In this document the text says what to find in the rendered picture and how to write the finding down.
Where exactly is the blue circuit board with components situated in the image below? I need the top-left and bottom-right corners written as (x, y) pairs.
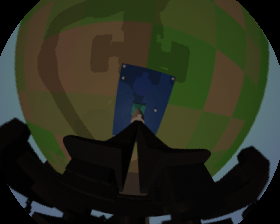
top-left (112, 63), bottom-right (176, 137)

